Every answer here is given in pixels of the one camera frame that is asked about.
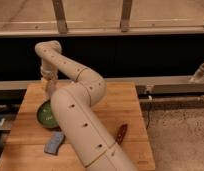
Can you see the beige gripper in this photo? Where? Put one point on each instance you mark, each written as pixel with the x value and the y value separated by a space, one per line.
pixel 49 75

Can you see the white ceramic cup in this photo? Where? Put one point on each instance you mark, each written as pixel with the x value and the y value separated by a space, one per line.
pixel 50 88

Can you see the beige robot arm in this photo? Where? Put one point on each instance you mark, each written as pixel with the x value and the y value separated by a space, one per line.
pixel 71 105

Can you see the green bowl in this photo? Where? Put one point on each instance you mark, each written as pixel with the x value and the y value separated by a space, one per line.
pixel 45 116

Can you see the blue sponge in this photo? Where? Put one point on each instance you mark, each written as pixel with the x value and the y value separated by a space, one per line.
pixel 53 145

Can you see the red brown snack bar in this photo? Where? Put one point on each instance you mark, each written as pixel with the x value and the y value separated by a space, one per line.
pixel 121 133

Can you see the left metal post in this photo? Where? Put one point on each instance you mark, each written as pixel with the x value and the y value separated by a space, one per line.
pixel 60 16

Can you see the metal post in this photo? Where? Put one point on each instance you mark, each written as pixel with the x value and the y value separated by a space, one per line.
pixel 60 16
pixel 125 15

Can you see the right metal post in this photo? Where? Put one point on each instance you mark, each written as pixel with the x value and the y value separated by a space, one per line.
pixel 125 15

